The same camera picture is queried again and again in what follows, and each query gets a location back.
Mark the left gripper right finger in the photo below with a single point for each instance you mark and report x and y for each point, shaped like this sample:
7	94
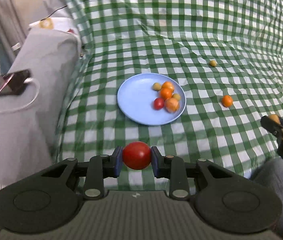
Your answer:
223	199

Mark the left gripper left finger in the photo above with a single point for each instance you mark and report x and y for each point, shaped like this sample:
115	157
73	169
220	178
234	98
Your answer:
52	197

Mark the orange tangerine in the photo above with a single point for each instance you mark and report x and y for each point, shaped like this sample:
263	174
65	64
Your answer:
227	101
166	93

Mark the red tomato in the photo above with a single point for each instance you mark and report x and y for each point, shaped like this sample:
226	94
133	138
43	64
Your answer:
158	103
137	155

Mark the orange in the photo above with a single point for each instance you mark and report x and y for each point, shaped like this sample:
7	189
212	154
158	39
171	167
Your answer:
172	105
168	85

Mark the yellow-green small fruit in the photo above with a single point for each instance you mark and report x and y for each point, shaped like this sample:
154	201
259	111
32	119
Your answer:
157	86

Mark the grey sofa armrest cover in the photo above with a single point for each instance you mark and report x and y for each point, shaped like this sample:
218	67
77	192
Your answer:
28	121

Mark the green checkered tablecloth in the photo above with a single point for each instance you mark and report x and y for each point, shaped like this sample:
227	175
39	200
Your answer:
178	38

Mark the black smartphone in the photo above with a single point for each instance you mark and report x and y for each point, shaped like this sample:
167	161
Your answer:
14	83

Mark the light blue plate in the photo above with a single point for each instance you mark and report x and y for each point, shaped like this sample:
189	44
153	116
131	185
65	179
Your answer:
135	98

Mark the grey curtain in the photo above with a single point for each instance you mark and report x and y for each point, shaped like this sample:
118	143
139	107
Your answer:
13	30

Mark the floral white pillow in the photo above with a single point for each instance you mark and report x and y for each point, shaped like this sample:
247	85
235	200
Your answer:
55	15

